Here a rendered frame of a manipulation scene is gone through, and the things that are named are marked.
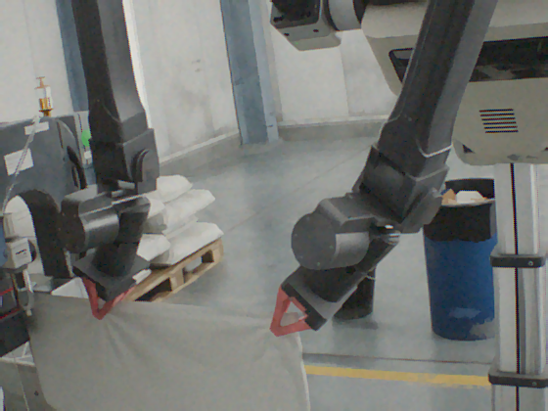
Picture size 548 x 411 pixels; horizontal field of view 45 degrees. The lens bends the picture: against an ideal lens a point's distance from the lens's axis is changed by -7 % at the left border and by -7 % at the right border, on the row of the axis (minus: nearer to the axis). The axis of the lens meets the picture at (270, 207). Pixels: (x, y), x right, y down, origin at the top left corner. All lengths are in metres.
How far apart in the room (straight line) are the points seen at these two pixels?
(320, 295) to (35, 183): 0.52
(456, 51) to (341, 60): 8.70
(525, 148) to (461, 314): 1.93
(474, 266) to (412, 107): 2.38
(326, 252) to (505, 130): 0.62
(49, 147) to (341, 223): 0.60
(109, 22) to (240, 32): 8.83
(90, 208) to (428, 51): 0.44
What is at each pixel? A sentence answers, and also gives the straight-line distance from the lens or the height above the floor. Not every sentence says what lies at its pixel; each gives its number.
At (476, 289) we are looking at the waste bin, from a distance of 3.07.
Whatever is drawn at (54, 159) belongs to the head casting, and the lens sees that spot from 1.15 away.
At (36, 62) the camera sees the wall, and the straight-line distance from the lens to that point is 6.77.
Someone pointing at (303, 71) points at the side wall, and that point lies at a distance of 9.55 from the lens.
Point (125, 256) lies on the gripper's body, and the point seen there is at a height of 1.15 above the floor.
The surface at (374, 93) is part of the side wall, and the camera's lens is 9.22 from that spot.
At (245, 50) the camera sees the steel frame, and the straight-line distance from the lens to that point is 9.63.
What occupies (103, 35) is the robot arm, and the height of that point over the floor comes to 1.44.
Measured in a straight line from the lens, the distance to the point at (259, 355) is 0.89.
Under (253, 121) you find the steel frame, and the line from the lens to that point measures 9.70.
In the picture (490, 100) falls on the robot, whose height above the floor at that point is 1.26.
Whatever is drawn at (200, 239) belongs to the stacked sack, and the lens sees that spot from 4.51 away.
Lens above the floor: 1.39
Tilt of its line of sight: 13 degrees down
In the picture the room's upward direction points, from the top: 8 degrees counter-clockwise
